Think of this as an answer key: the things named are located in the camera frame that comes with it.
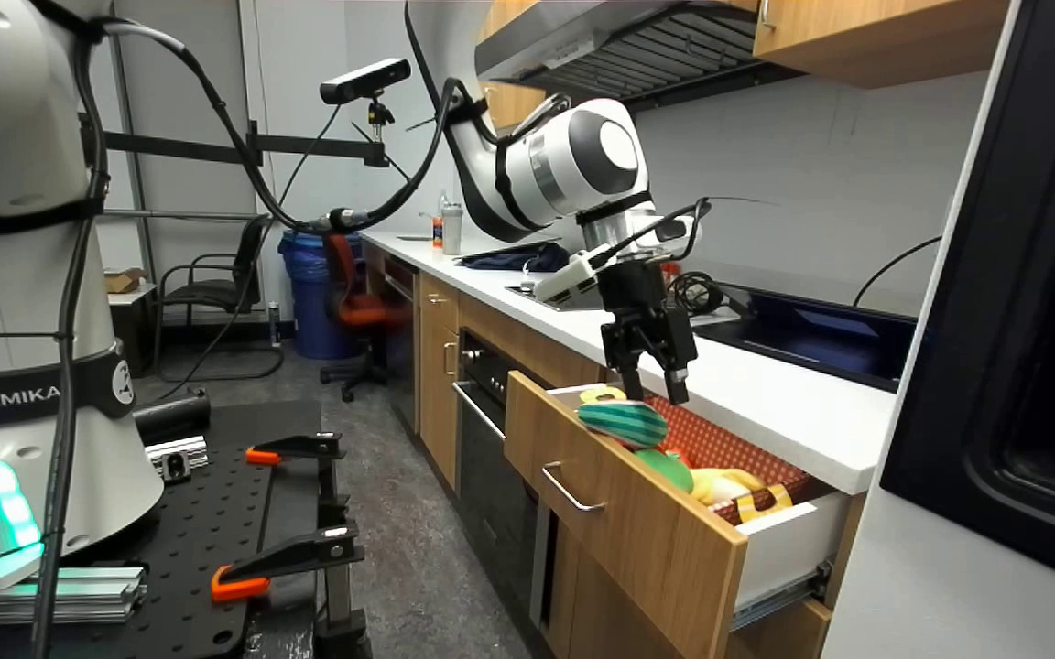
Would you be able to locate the orange office chair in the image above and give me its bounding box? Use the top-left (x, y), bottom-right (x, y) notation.
top-left (318, 228), bottom-right (413, 408)

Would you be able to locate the black block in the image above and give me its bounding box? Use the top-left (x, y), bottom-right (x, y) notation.
top-left (128, 394), bottom-right (211, 447)

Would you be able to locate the striped teal watermelon plush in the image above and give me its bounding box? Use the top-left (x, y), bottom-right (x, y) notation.
top-left (575, 397), bottom-right (673, 456)

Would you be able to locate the black armchair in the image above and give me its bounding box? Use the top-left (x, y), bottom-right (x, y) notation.
top-left (159, 218), bottom-right (289, 380)

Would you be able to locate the brown cardboard box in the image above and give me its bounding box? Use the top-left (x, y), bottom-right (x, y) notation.
top-left (101, 268), bottom-right (154, 302)

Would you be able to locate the black power cable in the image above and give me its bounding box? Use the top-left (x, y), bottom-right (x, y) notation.
top-left (850, 235), bottom-right (944, 307)

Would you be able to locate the black camera on boom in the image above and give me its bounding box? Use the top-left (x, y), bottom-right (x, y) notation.
top-left (314, 54), bottom-right (413, 110)

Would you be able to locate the yellow white toy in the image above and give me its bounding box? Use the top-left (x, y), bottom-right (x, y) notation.
top-left (546, 380), bottom-right (631, 416)

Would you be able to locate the black camera boom stand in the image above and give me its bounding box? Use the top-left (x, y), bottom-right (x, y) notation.
top-left (100, 95), bottom-right (392, 173)

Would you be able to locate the yellow plush banana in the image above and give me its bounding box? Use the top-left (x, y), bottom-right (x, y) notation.
top-left (684, 466), bottom-right (775, 514)

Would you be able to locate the blue trash bin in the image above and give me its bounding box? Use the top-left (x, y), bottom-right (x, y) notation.
top-left (275, 228), bottom-right (355, 364)

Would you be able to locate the yellow orange ring toy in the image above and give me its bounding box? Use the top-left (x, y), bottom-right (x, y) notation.
top-left (734, 485), bottom-right (797, 529)

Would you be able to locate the black perforated mounting table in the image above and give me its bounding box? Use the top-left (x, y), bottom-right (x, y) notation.
top-left (0, 400), bottom-right (375, 659)

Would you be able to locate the aluminium extrusion bar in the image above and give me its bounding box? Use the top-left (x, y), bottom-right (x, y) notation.
top-left (0, 566), bottom-right (151, 629)

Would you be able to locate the wooden upper cabinet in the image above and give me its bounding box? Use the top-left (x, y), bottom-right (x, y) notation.
top-left (471, 0), bottom-right (558, 141)
top-left (751, 0), bottom-right (1016, 91)

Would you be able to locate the black built-in oven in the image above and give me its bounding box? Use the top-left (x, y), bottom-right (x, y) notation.
top-left (451, 326), bottom-right (559, 635)

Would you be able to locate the dark blue cloth bag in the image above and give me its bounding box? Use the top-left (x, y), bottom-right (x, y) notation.
top-left (459, 239), bottom-right (579, 276)

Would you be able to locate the steel range hood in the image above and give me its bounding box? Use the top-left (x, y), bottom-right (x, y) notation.
top-left (471, 0), bottom-right (797, 110)

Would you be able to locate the orange handled black clamp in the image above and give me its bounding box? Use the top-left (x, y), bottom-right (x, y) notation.
top-left (209, 523), bottom-right (368, 616)
top-left (242, 429), bottom-right (355, 518)

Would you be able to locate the black fronted white appliance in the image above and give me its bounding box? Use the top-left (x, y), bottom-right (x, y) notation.
top-left (817, 0), bottom-right (1055, 659)

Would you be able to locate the red mesh drawer mat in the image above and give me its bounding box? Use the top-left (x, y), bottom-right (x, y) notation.
top-left (647, 397), bottom-right (817, 500)

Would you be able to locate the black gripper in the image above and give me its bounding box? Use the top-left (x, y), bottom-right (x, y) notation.
top-left (598, 257), bottom-right (702, 411)

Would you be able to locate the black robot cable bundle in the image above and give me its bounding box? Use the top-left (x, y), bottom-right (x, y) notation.
top-left (26, 0), bottom-right (579, 659)

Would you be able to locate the wooden base cabinet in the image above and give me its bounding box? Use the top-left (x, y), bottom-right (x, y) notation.
top-left (412, 272), bottom-right (834, 659)

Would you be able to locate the small white device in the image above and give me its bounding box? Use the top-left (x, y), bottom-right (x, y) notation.
top-left (139, 431), bottom-right (211, 489)

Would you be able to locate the wooden kitchen drawer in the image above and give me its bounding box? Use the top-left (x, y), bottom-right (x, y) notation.
top-left (503, 367), bottom-right (855, 659)

